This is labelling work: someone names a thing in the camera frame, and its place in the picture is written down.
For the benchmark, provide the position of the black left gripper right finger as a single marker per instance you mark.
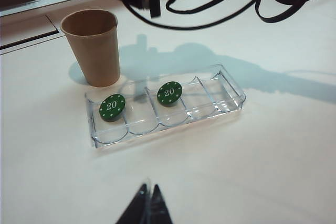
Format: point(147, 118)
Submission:
point(160, 208)

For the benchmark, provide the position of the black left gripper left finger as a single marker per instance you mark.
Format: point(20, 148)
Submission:
point(136, 208)

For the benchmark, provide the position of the clear acrylic chip tray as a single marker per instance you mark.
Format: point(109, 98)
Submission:
point(204, 100)

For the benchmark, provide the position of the brown paper cup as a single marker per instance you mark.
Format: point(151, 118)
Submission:
point(97, 56)

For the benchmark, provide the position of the green 20 poker chip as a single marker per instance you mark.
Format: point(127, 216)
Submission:
point(112, 108)
point(169, 94)

